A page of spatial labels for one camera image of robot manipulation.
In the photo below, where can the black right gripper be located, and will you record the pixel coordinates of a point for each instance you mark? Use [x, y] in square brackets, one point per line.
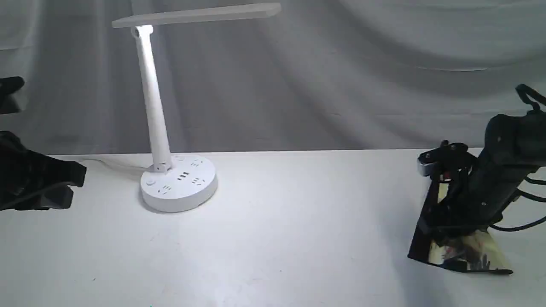
[475, 199]

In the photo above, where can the painted paper folding fan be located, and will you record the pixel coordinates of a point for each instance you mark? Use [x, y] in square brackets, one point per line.
[477, 252]

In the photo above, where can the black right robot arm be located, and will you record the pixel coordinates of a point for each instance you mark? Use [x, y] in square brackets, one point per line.
[517, 144]

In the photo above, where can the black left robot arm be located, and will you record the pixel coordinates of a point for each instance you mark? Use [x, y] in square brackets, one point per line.
[31, 181]

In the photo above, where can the white desk lamp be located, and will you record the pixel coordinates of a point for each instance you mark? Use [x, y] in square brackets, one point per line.
[177, 183]

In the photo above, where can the grey backdrop curtain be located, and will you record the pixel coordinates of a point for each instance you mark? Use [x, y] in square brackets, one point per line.
[320, 75]

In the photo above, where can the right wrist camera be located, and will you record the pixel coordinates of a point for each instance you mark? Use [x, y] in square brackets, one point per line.
[448, 156]

